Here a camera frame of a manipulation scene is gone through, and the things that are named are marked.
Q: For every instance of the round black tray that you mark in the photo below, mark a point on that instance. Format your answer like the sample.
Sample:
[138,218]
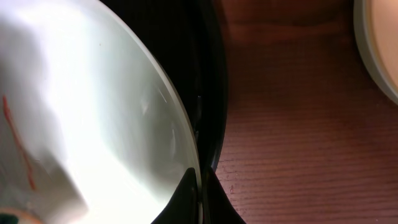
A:
[185,38]

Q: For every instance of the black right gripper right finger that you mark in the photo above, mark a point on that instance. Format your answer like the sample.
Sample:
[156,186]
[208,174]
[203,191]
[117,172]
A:
[216,205]

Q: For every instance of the yellow plate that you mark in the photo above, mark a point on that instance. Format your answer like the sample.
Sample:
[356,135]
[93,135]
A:
[384,21]

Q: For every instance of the light green plate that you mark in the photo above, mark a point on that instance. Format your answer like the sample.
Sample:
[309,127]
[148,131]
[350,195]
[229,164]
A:
[368,51]
[92,128]

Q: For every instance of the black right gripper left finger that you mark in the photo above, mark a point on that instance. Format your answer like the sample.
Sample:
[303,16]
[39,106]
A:
[183,205]

